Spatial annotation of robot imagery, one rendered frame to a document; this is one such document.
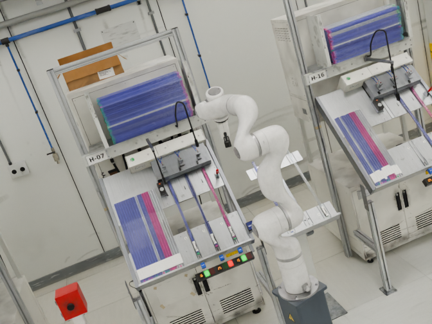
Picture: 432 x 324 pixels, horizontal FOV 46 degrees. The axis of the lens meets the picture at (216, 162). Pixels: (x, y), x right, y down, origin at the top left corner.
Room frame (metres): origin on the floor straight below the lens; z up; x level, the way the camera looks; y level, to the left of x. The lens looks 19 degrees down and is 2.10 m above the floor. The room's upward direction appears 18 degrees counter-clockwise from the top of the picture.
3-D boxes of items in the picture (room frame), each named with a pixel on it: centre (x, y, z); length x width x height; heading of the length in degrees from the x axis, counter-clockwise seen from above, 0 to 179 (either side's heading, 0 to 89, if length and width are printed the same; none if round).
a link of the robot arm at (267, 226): (1.97, -0.15, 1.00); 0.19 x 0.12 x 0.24; 104
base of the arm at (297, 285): (1.98, -0.18, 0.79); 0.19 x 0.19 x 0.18
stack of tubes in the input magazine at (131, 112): (2.98, 0.30, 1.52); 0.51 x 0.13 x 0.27; 99
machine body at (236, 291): (3.09, 0.38, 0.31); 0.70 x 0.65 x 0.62; 99
